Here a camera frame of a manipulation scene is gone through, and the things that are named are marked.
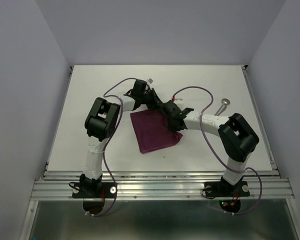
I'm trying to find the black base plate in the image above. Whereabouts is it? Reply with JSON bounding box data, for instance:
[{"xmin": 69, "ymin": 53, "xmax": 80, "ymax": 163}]
[
  {"xmin": 202, "ymin": 181, "xmax": 250, "ymax": 198},
  {"xmin": 69, "ymin": 182, "xmax": 117, "ymax": 199}
]

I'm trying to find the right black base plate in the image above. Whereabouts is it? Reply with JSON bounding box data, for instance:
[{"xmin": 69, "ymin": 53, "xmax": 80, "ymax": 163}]
[{"xmin": 202, "ymin": 181, "xmax": 250, "ymax": 198}]

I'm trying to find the silver metal spoon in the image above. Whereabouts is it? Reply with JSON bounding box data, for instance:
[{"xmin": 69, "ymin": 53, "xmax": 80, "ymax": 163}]
[{"xmin": 215, "ymin": 98, "xmax": 231, "ymax": 116}]

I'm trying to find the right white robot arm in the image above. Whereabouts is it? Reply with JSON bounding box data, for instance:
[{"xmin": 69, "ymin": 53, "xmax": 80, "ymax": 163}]
[{"xmin": 160, "ymin": 100, "xmax": 260, "ymax": 195}]

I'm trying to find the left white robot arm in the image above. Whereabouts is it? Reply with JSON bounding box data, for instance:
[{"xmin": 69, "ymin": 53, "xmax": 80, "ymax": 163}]
[{"xmin": 75, "ymin": 77, "xmax": 162, "ymax": 197}]

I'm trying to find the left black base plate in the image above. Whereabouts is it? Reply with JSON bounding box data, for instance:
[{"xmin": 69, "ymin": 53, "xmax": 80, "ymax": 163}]
[{"xmin": 69, "ymin": 182, "xmax": 117, "ymax": 199}]

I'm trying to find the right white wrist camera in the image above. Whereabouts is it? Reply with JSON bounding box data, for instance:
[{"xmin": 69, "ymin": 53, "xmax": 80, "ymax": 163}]
[{"xmin": 173, "ymin": 98, "xmax": 184, "ymax": 105}]

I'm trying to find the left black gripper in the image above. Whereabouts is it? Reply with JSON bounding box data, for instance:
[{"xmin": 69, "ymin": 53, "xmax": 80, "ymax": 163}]
[{"xmin": 139, "ymin": 87, "xmax": 163, "ymax": 110}]

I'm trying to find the purple cloth napkin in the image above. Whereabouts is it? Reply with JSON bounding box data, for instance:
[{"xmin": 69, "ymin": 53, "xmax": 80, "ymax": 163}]
[{"xmin": 130, "ymin": 109, "xmax": 183, "ymax": 154}]

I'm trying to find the aluminium rail frame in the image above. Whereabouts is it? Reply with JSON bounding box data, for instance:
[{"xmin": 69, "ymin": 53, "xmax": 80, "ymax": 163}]
[{"xmin": 17, "ymin": 64, "xmax": 300, "ymax": 240}]

